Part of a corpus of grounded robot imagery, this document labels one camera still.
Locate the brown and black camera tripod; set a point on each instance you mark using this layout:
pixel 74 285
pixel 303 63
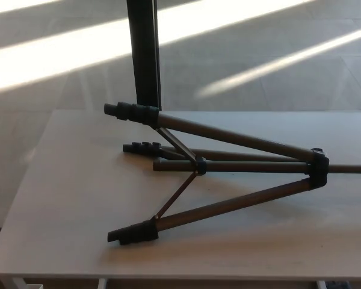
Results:
pixel 317 168

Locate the black upright pole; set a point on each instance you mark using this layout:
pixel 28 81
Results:
pixel 144 54

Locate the white desk frame bar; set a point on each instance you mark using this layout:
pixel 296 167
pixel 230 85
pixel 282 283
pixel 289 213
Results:
pixel 322 285
pixel 16 283
pixel 102 284

